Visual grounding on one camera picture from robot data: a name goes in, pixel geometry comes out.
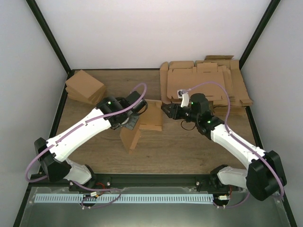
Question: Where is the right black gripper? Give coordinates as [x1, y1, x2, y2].
[161, 103, 199, 123]

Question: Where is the brown cardboard box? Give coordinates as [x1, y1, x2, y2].
[120, 100, 163, 154]

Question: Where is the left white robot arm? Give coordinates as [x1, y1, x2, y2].
[34, 91, 148, 191]

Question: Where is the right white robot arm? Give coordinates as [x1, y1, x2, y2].
[161, 93, 287, 201]

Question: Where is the stack of folded cardboard boxes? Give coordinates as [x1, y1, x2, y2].
[65, 70, 106, 105]

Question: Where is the pile of flat cardboard blanks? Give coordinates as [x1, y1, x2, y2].
[160, 55, 253, 113]

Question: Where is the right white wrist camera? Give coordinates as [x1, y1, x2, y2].
[177, 89, 190, 107]

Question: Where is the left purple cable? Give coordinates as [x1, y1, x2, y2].
[25, 82, 147, 183]

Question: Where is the purple cable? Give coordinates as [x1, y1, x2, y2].
[25, 82, 147, 183]
[187, 80, 285, 209]

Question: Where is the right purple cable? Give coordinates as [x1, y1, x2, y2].
[187, 80, 285, 209]

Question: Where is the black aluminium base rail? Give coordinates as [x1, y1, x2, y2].
[28, 174, 230, 193]

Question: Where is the light blue slotted cable duct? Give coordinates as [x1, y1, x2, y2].
[34, 193, 214, 204]

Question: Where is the black frame post left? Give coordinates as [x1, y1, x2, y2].
[25, 0, 73, 74]

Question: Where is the black frame post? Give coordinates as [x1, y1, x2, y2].
[239, 0, 281, 70]
[25, 0, 73, 74]

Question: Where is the black frame post right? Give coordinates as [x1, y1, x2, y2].
[239, 0, 281, 70]

